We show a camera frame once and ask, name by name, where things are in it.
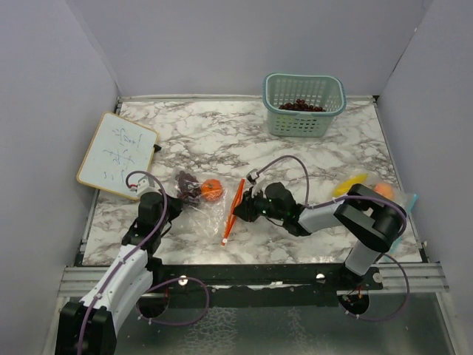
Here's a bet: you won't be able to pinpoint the orange fake peach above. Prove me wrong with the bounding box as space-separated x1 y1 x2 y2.
373 182 395 200

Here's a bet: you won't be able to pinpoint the teal plastic basket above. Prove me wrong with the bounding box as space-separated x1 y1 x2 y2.
262 73 347 138

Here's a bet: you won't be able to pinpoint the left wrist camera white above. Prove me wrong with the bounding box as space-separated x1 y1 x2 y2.
135 175 156 198

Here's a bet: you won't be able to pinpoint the clear bag red zipper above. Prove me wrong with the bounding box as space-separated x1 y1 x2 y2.
170 169 239 243

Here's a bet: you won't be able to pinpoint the orange fake pumpkin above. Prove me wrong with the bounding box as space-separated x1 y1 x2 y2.
201 179 223 202

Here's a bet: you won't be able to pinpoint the dark purple fake grapes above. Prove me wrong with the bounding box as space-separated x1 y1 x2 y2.
175 170 202 206

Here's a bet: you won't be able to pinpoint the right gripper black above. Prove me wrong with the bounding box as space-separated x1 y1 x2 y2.
231 186 286 222

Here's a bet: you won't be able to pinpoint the clear bag blue zipper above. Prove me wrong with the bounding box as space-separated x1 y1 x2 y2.
326 169 422 263

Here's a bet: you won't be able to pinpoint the small whiteboard wooden frame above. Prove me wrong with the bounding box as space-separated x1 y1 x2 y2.
76 112 159 200

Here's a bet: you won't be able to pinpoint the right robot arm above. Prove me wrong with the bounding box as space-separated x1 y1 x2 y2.
233 183 407 289

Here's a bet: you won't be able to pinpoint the yellow fake banana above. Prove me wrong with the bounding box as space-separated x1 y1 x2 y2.
332 173 368 197

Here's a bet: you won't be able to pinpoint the red fake grapes bunch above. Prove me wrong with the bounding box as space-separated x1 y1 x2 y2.
279 99 326 112

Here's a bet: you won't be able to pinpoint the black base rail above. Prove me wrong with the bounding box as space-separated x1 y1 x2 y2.
146 258 383 309

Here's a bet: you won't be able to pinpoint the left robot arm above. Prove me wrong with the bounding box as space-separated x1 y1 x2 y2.
55 192 183 354

